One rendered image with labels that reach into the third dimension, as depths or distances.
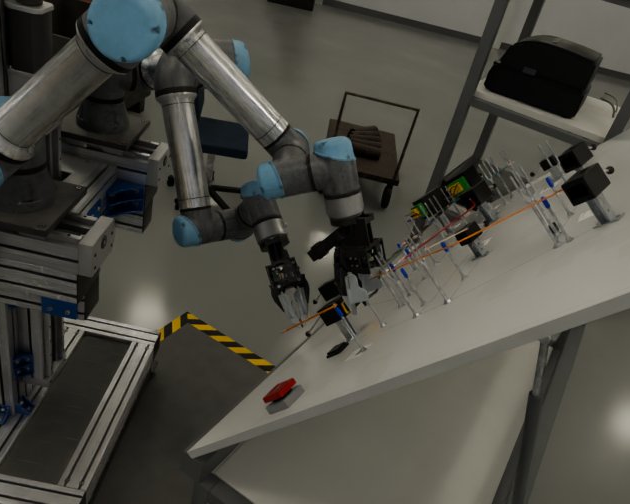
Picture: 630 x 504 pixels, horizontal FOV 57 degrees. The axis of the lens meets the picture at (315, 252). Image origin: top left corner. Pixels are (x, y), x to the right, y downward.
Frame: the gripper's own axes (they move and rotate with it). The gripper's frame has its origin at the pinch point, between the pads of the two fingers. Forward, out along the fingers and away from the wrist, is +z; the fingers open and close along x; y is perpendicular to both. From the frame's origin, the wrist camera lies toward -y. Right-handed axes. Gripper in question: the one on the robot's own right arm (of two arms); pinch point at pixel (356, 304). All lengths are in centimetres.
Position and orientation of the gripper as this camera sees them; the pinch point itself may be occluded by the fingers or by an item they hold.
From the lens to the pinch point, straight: 125.2
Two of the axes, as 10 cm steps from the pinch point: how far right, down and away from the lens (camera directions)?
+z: 2.1, 9.3, 3.0
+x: 5.5, -3.7, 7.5
